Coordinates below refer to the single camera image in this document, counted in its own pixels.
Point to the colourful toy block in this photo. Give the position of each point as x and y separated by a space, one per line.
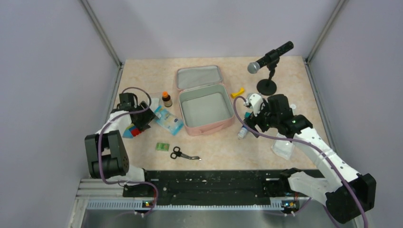
131 131

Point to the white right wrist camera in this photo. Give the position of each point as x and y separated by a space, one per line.
254 102

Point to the white gauze packet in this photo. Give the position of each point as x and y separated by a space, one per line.
283 149

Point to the small white capped vial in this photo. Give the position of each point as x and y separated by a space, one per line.
292 107

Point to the yellow plastic piece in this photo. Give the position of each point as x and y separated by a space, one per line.
238 93

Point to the green small packet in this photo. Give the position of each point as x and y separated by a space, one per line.
162 146

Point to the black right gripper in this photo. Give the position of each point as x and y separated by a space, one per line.
252 121

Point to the pink open medicine case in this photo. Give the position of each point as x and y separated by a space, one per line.
204 101

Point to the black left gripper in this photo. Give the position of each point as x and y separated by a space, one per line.
148 116

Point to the brown bottle orange cap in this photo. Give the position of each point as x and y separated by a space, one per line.
166 98

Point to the white blue dropper bottle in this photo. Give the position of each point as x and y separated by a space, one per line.
242 132

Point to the black handled scissors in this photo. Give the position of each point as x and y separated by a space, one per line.
178 153

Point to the black microphone on stand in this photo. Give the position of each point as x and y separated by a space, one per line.
270 60

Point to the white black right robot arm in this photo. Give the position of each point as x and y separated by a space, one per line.
345 193

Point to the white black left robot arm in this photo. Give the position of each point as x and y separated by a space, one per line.
105 150

